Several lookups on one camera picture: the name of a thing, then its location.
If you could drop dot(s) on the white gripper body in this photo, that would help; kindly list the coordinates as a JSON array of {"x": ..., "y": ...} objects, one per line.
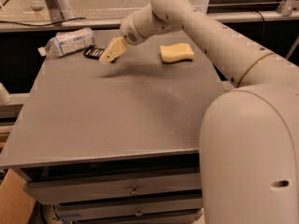
[{"x": 130, "y": 32}]

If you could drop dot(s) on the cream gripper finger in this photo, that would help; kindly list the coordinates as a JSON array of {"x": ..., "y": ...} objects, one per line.
[{"x": 114, "y": 50}]

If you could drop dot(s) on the black rxbar chocolate wrapper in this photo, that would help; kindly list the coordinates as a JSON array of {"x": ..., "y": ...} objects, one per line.
[{"x": 93, "y": 52}]

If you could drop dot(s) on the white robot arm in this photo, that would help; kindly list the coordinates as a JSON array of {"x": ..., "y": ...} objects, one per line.
[{"x": 249, "y": 137}]

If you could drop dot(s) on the blue plastic water bottle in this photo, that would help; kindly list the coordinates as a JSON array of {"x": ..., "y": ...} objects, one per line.
[{"x": 67, "y": 43}]

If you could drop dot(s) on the yellow sponge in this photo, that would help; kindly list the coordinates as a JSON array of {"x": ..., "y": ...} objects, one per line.
[{"x": 177, "y": 52}]

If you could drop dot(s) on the grey drawer cabinet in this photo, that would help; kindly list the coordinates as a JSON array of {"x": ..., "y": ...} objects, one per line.
[{"x": 84, "y": 119}]

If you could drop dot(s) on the top grey drawer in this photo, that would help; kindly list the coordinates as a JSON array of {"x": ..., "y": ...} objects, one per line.
[{"x": 112, "y": 186}]

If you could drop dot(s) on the grey drawer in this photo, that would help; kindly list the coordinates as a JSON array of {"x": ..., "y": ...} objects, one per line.
[
  {"x": 131, "y": 208},
  {"x": 112, "y": 186}
]

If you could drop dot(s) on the middle grey drawer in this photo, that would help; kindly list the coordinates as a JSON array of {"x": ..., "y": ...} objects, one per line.
[{"x": 131, "y": 208}]

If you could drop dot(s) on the brown cardboard box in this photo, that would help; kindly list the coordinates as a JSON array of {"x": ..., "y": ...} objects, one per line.
[{"x": 16, "y": 206}]

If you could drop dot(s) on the grey metal rail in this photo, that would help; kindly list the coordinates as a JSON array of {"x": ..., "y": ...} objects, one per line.
[{"x": 253, "y": 16}]

